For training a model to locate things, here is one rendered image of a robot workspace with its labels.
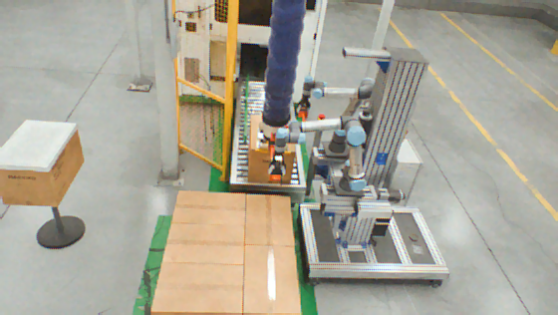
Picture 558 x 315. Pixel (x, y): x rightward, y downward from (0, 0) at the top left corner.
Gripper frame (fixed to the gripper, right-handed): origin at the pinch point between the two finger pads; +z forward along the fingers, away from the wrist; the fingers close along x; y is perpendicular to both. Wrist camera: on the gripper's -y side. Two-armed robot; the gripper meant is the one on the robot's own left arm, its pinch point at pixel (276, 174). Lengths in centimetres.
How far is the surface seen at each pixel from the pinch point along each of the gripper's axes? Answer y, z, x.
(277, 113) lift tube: 50, -20, 1
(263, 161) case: 70, 43, 6
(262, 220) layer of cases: 24, 70, 4
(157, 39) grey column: 131, -37, 107
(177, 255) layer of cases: -18, 70, 67
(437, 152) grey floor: 232, 124, -240
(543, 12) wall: 954, 99, -788
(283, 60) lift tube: 49, -64, 1
